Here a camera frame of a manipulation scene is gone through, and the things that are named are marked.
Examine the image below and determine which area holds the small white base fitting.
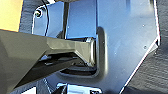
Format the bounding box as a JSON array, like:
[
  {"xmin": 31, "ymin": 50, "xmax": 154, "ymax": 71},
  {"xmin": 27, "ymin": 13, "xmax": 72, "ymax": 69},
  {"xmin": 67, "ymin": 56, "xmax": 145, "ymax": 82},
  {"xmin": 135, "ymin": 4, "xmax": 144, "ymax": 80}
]
[{"xmin": 55, "ymin": 82, "xmax": 103, "ymax": 94}]

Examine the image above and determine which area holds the round base wheel cap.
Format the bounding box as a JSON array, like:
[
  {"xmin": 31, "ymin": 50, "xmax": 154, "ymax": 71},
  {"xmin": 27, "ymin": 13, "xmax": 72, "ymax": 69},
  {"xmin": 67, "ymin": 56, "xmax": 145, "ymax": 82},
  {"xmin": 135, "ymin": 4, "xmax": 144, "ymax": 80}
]
[{"xmin": 34, "ymin": 8, "xmax": 44, "ymax": 18}]

